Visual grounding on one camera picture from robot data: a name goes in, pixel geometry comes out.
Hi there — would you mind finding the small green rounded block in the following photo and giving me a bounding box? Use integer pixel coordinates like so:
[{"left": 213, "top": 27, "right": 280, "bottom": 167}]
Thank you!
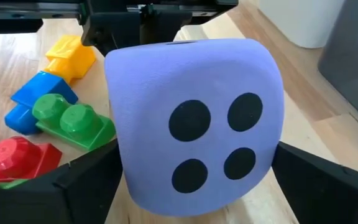
[{"left": 32, "top": 93, "right": 117, "bottom": 152}]

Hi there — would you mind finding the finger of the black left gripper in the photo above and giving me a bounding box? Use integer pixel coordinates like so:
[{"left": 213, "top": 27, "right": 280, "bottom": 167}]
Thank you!
[
  {"left": 140, "top": 11, "right": 211, "bottom": 43},
  {"left": 81, "top": 11, "right": 142, "bottom": 57}
]

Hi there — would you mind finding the yellow rounded toy block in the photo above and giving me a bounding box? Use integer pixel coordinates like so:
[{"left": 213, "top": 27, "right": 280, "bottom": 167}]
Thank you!
[{"left": 44, "top": 34, "right": 96, "bottom": 84}]

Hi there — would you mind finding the purple foam die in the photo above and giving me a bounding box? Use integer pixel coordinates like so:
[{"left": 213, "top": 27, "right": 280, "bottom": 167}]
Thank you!
[{"left": 104, "top": 37, "right": 285, "bottom": 218}]

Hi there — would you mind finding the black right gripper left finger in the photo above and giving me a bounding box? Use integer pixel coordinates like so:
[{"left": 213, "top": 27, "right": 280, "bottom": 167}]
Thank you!
[{"left": 0, "top": 138, "right": 125, "bottom": 224}]

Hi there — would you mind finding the small red rounded block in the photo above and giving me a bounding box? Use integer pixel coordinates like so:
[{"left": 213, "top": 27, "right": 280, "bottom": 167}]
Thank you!
[{"left": 0, "top": 136, "right": 63, "bottom": 183}]

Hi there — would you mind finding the dark grey plastic bin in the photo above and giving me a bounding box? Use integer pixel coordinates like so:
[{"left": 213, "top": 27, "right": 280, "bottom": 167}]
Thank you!
[{"left": 318, "top": 0, "right": 358, "bottom": 130}]

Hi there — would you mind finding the white plastic bin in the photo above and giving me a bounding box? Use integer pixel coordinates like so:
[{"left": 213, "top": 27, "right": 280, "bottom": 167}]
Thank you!
[{"left": 259, "top": 0, "right": 344, "bottom": 49}]

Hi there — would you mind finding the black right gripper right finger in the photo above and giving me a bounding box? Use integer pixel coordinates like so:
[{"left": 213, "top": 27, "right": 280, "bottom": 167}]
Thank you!
[{"left": 271, "top": 141, "right": 358, "bottom": 224}]

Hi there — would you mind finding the blue rounded toy block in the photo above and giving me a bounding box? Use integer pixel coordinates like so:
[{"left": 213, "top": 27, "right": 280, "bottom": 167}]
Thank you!
[{"left": 4, "top": 70, "right": 79, "bottom": 136}]

